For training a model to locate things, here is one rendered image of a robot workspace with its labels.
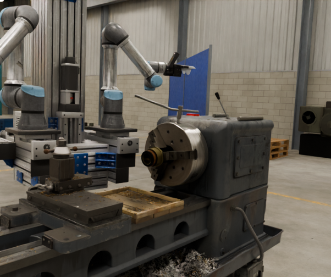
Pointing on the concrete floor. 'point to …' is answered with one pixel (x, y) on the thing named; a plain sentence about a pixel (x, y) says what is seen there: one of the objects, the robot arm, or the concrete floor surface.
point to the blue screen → (192, 85)
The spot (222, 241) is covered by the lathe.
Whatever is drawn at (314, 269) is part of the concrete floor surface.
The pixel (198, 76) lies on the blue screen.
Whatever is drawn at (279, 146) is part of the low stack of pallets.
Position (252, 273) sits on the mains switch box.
